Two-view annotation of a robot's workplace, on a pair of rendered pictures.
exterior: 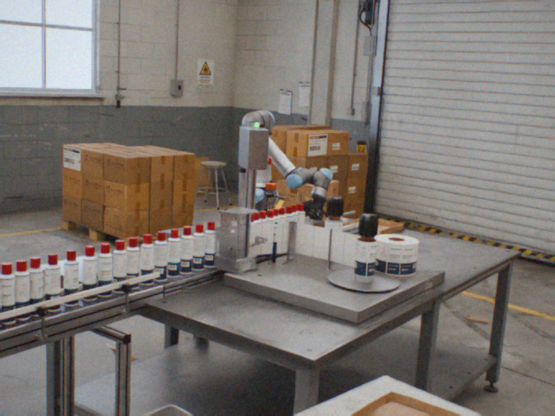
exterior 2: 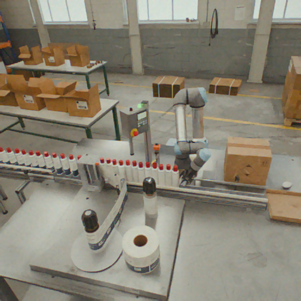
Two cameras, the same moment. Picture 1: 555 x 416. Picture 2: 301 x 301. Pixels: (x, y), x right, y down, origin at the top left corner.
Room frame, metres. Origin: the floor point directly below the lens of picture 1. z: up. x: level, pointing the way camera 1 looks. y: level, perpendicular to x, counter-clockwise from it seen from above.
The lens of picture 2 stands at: (2.96, -1.40, 2.18)
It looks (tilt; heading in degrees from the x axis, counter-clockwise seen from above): 33 degrees down; 70
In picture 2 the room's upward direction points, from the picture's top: 4 degrees counter-clockwise
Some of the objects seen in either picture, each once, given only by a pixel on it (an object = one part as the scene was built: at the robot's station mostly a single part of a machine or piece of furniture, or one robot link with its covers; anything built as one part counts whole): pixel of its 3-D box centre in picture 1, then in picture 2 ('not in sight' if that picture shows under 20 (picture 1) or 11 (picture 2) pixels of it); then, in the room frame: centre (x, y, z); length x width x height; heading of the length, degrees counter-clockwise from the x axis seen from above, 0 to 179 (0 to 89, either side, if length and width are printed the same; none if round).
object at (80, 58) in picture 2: not in sight; (77, 56); (3.50, 4.39, 0.97); 0.43 x 0.42 x 0.37; 42
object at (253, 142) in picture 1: (253, 148); (134, 120); (3.40, 0.13, 1.38); 0.17 x 0.10 x 0.19; 19
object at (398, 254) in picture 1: (395, 254); (141, 249); (3.17, -0.55, 0.95); 0.20 x 0.20 x 0.14
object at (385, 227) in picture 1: (372, 226); (292, 205); (4.24, -0.59, 0.85); 0.30 x 0.26 x 0.04; 144
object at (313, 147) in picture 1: (306, 180); not in sight; (7.82, -0.31, 0.57); 1.20 x 0.85 x 1.14; 138
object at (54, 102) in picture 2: not in sight; (60, 95); (2.96, 2.15, 0.96); 0.53 x 0.45 x 0.37; 47
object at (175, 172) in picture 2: (299, 223); (175, 177); (3.59, -0.12, 0.98); 0.05 x 0.05 x 0.20
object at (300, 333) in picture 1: (305, 260); (164, 202); (3.48, -0.16, 0.82); 2.10 x 1.50 x 0.02; 144
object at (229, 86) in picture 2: not in sight; (225, 86); (6.53, 3.24, 0.11); 0.65 x 0.54 x 0.22; 133
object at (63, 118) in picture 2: not in sight; (48, 126); (2.67, 2.49, 0.39); 2.20 x 0.80 x 0.78; 136
